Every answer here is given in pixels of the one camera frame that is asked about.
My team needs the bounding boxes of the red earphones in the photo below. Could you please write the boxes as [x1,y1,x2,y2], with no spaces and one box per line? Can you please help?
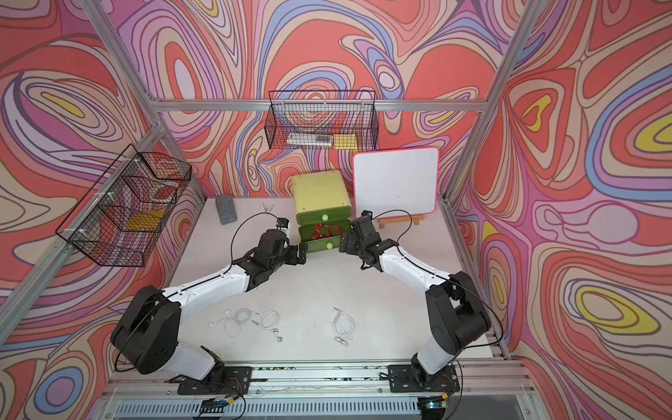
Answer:
[321,225,343,237]
[311,224,324,241]

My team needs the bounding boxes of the green drawer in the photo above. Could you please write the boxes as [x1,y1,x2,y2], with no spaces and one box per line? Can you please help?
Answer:
[296,206,352,226]
[299,220,352,253]

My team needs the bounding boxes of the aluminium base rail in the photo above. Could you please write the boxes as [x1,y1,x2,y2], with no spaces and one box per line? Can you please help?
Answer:
[92,359,549,419]

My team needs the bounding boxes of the yellow green drawer cabinet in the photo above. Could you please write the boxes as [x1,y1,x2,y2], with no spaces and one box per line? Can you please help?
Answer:
[292,170,351,213]

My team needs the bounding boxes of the back black wire basket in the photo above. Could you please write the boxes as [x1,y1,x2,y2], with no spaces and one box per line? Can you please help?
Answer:
[264,89,379,153]

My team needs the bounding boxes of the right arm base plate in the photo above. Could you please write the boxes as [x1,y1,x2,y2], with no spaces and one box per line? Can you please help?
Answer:
[383,364,461,395]

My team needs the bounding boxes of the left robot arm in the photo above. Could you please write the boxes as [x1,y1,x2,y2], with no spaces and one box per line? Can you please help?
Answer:
[111,229,307,381]

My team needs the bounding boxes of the left black wire basket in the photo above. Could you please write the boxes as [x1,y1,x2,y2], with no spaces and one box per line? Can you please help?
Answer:
[55,145,193,267]

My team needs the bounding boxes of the black wire basket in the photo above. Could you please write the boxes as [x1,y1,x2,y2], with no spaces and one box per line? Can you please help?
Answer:
[264,89,379,153]
[55,145,193,267]

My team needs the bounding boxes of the pink framed whiteboard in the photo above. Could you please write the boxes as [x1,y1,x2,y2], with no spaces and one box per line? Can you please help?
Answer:
[353,147,439,218]

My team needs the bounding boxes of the wooden easel stand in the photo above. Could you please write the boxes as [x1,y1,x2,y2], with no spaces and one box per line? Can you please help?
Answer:
[378,215,425,229]

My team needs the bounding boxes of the white earphones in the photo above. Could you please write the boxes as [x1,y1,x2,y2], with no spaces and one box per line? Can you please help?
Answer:
[332,307,356,347]
[208,308,256,339]
[251,310,283,342]

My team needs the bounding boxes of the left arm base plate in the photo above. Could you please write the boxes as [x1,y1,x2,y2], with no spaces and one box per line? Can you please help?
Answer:
[177,366,252,396]

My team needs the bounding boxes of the grey sponge block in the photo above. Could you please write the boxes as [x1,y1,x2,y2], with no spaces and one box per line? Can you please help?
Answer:
[215,194,237,225]

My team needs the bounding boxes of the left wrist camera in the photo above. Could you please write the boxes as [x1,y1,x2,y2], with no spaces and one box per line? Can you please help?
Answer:
[276,217,290,232]

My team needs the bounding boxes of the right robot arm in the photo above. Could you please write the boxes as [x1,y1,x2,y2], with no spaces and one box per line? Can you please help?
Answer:
[339,211,492,381]

